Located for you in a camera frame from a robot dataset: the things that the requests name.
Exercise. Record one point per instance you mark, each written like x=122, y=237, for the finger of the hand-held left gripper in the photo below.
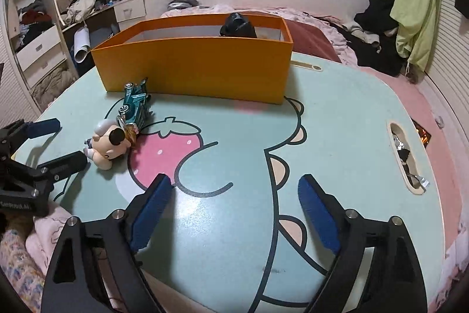
x=42, y=127
x=67, y=162

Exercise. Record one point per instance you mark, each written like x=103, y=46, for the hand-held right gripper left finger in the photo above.
x=152, y=214

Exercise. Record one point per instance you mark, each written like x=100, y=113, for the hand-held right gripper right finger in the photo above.
x=317, y=214

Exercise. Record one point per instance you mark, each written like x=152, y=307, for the beige doll figurine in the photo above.
x=108, y=148

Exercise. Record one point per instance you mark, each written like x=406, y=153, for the orange cardboard box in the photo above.
x=201, y=67

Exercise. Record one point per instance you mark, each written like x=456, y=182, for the black lace-trimmed cloth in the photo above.
x=238, y=27

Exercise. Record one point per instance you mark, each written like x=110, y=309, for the grey folded quilt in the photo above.
x=55, y=85

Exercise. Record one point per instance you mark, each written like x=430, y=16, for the colourful crochet blanket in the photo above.
x=18, y=272

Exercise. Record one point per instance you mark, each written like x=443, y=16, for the white drawer cabinet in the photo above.
x=40, y=45

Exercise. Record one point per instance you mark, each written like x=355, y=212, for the teal toy car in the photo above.
x=135, y=104

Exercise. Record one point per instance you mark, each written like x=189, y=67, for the rolled white paper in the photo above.
x=81, y=43

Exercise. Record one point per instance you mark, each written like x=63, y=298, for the small metal clips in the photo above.
x=403, y=151

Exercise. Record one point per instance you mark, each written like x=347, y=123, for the red and dark clothes pile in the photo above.
x=33, y=10

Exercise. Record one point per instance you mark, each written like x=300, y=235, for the white plush bag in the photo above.
x=78, y=7

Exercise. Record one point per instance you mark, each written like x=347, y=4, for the white desk drawer unit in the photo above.
x=130, y=10

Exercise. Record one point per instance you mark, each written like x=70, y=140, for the pink bedsheet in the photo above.
x=421, y=104

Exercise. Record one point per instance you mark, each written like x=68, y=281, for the black clothes pile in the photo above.
x=377, y=52

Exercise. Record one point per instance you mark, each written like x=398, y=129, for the red blanket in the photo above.
x=311, y=41

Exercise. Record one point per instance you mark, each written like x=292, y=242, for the grey bag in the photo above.
x=183, y=1

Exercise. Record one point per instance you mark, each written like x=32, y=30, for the beige garment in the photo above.
x=361, y=30

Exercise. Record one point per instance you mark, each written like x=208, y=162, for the green hanging cloth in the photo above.
x=414, y=5

